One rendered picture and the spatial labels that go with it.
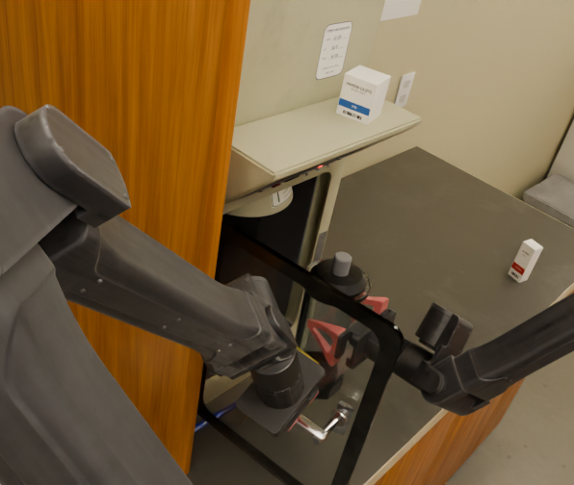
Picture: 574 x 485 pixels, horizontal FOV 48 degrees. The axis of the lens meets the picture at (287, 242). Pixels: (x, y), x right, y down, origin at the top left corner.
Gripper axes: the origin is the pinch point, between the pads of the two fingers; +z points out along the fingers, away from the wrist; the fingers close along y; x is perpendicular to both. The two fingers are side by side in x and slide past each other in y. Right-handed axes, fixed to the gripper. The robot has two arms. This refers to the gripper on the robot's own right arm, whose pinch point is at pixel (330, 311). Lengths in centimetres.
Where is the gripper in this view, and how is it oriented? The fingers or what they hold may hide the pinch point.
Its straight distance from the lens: 107.1
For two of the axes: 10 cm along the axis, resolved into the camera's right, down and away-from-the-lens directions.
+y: -6.6, 3.4, -6.7
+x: -1.2, 8.4, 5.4
